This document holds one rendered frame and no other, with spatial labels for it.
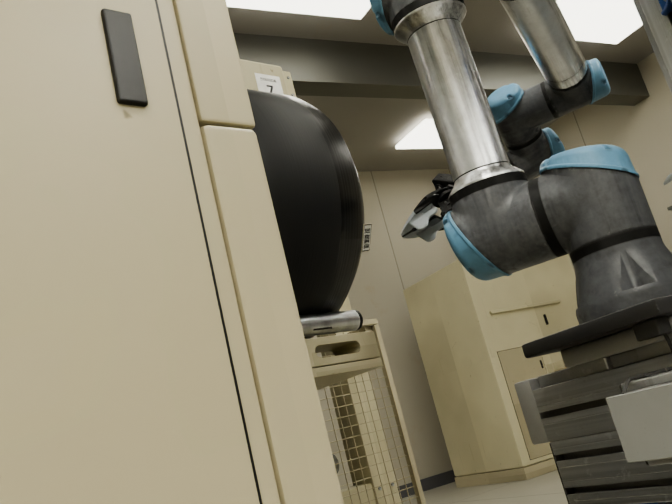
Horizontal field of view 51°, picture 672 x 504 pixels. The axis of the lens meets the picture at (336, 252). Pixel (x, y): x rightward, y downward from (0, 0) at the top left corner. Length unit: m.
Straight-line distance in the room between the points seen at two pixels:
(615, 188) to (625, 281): 0.12
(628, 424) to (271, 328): 0.44
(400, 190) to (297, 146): 7.30
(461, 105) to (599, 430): 0.48
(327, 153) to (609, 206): 0.68
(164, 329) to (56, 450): 0.10
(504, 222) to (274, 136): 0.58
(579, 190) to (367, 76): 4.88
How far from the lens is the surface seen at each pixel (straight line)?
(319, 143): 1.48
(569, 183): 0.99
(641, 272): 0.96
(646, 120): 8.21
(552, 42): 1.30
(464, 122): 1.06
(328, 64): 5.67
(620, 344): 0.95
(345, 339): 1.48
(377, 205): 8.44
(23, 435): 0.42
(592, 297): 0.96
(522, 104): 1.43
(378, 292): 8.01
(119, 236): 0.47
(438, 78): 1.09
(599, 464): 1.02
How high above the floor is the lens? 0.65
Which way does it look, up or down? 15 degrees up
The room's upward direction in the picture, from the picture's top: 14 degrees counter-clockwise
